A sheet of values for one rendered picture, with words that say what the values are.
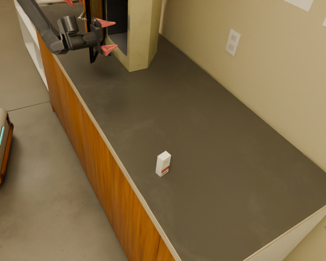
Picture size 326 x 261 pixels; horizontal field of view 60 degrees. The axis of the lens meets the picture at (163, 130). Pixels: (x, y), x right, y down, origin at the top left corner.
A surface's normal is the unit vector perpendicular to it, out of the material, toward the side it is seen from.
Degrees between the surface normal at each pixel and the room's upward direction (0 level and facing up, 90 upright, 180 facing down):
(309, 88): 90
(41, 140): 0
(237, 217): 0
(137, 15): 90
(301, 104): 90
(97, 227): 0
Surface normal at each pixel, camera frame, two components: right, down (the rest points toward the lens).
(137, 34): 0.51, 0.62
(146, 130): 0.10, -0.73
